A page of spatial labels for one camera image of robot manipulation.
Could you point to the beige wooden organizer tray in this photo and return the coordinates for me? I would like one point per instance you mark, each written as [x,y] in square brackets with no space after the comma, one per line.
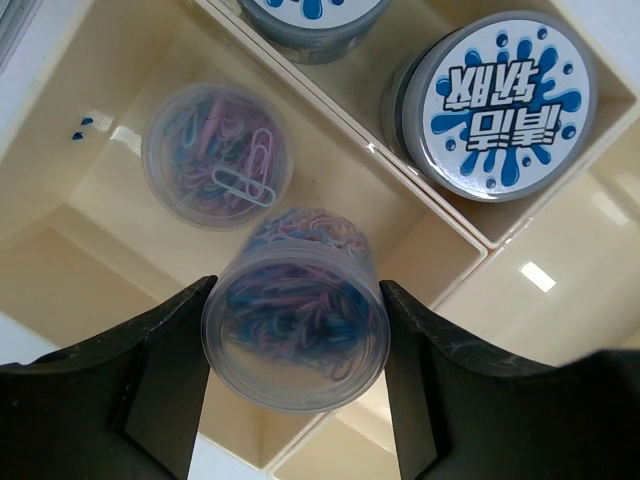
[85,244]

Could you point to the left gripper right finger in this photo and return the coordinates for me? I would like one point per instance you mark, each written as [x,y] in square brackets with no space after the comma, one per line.
[463,408]

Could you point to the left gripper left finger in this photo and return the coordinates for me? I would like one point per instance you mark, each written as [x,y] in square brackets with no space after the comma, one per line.
[123,404]

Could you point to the blue white ink jar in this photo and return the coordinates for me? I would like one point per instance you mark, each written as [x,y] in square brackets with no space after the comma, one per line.
[313,31]
[496,110]

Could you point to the paperclip jar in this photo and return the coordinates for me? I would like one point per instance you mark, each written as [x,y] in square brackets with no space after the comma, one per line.
[296,323]
[216,156]

